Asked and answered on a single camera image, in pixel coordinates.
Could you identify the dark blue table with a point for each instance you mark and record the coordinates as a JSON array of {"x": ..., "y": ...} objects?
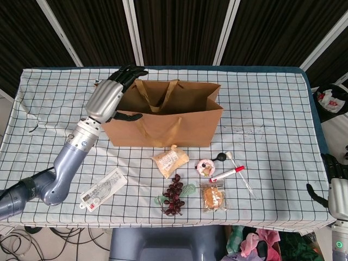
[{"x": 305, "y": 74}]

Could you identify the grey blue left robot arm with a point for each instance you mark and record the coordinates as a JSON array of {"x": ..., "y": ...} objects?
[{"x": 65, "y": 166}]

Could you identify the brown paper bag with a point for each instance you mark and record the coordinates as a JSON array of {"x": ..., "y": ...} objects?
[{"x": 163, "y": 127}]

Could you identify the red and white marker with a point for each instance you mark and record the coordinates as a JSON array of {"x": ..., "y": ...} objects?
[{"x": 228, "y": 173}]

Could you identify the white black checkered tablecloth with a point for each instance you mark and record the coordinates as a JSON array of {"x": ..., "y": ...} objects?
[{"x": 272, "y": 108}]

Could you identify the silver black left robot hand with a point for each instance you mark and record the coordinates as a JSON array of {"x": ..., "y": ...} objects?
[{"x": 102, "y": 100}]

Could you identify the grey blue robot torso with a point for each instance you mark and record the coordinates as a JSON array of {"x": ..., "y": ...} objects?
[{"x": 163, "y": 244}]

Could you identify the dark red grape bunch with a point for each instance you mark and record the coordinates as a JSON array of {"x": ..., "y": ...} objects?
[{"x": 174, "y": 193}]

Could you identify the mint green plastic brush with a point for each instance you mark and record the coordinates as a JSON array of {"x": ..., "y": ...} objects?
[{"x": 189, "y": 189}]

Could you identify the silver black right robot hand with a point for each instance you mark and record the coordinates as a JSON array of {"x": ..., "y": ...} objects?
[{"x": 338, "y": 195}]

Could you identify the round brown biscuit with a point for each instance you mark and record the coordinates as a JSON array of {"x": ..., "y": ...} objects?
[{"x": 213, "y": 197}]

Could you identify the white partition frame post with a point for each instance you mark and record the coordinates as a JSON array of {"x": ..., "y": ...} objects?
[
  {"x": 225, "y": 32},
  {"x": 60, "y": 32},
  {"x": 133, "y": 32},
  {"x": 326, "y": 43}
]

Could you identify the ruler set in clear package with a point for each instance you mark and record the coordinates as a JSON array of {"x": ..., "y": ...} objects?
[{"x": 103, "y": 189}]

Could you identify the small black plastic spoon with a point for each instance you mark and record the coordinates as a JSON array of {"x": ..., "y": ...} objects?
[{"x": 220, "y": 156}]

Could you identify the pile of colourful clothes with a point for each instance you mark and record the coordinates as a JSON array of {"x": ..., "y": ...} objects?
[{"x": 258, "y": 244}]

